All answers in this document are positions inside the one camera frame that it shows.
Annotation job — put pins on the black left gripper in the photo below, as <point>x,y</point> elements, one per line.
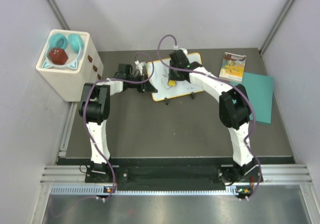
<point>147,87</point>

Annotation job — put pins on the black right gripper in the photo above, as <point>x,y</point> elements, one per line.
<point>172,76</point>

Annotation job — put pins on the yellow-framed whiteboard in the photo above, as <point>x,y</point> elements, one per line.
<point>167,89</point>

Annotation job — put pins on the yellow whiteboard eraser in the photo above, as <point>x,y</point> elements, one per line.
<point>171,83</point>

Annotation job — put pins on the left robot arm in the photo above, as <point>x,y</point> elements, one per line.
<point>94,108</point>

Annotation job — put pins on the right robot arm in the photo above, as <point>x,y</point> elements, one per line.
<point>234,109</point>

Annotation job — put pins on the illustrated booklet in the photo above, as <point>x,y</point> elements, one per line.
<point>232,67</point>

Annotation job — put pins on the white storage box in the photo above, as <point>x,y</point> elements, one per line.
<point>69,84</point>

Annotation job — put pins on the teal paper folder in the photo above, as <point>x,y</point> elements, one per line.
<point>259,89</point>

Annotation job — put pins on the teal cat-ear headphones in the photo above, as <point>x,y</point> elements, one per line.
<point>73,45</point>

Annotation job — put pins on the dark red cube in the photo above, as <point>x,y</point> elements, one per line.
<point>58,56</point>

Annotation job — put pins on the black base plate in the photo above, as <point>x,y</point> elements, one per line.
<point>151,176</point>

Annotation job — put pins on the aluminium frame rail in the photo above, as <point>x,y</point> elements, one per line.
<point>282,174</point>

